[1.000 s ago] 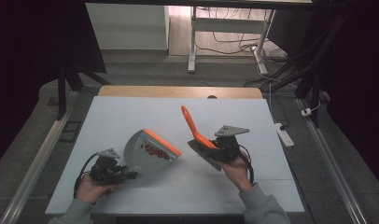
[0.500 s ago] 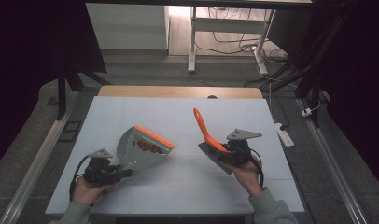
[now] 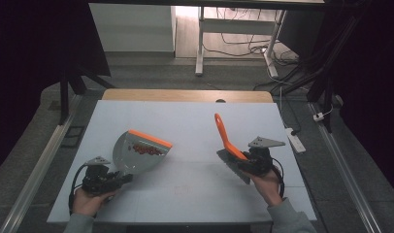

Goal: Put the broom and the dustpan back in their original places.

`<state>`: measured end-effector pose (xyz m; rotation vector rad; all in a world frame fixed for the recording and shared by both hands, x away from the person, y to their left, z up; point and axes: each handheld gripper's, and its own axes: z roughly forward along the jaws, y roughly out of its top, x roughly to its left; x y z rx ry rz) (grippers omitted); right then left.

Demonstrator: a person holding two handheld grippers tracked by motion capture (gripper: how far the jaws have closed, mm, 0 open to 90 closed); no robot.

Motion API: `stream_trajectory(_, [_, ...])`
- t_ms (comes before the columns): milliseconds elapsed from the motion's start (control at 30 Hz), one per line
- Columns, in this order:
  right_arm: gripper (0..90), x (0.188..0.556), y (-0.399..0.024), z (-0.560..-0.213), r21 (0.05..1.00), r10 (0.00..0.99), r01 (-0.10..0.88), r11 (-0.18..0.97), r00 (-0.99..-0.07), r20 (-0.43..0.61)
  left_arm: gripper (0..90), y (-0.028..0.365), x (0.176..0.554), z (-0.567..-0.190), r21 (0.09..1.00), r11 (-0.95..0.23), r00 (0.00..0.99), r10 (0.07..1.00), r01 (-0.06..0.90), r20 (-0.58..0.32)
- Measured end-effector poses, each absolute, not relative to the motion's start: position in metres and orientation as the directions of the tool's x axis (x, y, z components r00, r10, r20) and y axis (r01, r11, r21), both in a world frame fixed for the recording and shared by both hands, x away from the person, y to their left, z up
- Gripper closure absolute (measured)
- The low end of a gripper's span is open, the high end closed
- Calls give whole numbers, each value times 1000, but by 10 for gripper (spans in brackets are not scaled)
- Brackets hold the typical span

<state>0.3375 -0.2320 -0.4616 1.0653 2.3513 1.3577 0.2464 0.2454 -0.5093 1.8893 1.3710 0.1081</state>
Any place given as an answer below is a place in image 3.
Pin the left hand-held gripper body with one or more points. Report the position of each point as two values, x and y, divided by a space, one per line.
98 178

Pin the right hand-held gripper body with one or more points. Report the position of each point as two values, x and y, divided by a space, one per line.
262 160

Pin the grey dustpan with orange edge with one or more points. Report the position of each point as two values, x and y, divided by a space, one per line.
140 155

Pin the pile of red beans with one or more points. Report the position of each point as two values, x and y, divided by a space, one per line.
146 149

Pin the person's left hand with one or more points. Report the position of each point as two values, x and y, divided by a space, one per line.
88 204

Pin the person's right hand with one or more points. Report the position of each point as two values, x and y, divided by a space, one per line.
268 189

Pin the white power strip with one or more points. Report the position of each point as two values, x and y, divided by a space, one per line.
295 139

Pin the white plug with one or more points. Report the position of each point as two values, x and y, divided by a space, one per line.
318 116

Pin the black metal stand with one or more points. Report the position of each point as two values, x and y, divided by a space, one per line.
65 97
327 87

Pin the wooden table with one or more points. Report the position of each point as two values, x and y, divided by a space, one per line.
185 96

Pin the white cabinet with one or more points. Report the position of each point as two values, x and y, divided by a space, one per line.
133 29

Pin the black rectangular floor frame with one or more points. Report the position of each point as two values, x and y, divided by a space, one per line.
72 136

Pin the aluminium floor rail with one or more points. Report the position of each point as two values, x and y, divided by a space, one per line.
39 168
347 174

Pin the white desk frame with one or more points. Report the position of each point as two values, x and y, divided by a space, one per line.
237 26

